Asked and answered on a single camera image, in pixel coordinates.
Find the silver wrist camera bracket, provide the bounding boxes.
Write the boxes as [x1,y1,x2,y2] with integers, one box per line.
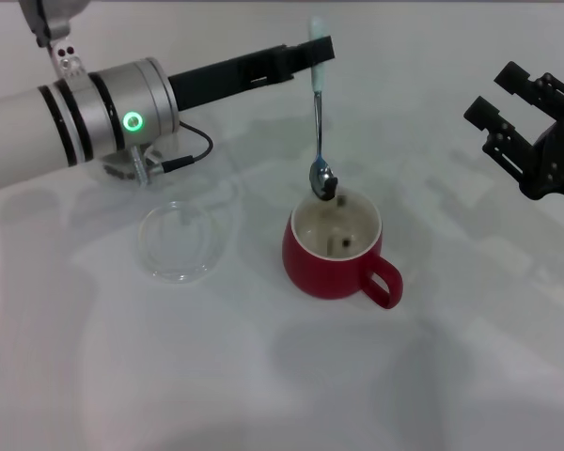
[46,39,88,82]

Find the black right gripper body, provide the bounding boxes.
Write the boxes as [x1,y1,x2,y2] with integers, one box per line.
[516,96,564,208]

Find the small clear glass dish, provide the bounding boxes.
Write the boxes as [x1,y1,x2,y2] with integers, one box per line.
[138,200,222,283]

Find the red mug white inside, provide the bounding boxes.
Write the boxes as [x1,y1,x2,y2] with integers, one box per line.
[281,187,404,310]

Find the blue handled metal spoon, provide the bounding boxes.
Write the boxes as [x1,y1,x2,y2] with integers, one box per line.
[307,16,342,203]

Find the black thin cable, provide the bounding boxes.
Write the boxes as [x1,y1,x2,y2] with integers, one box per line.
[162,121,215,173]

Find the glass cup with handle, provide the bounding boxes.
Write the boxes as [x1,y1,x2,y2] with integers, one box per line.
[87,143,243,211]

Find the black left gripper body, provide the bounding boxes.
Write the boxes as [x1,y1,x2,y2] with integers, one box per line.
[167,44,293,114]

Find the silver cable connector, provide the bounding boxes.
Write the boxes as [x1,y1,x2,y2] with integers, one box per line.
[130,144,165,188]

